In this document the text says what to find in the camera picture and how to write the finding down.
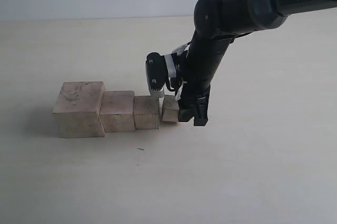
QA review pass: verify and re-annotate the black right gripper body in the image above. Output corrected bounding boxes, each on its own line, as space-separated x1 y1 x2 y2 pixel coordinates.
179 32 234 108

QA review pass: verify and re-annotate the smallest wooden cube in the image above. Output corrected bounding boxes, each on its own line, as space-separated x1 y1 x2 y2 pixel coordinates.
162 95 179 123

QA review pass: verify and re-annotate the third largest wooden cube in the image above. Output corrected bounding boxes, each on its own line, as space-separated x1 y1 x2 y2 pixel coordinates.
133 96 160 130

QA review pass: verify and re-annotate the second largest wooden cube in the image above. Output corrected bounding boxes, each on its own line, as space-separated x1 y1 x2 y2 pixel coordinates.
100 90 135 133

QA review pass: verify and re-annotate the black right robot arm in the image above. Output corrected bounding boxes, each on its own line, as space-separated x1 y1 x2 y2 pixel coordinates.
178 0 336 126

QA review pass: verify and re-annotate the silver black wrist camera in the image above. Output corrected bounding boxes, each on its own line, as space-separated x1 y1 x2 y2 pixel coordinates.
145 51 186 98

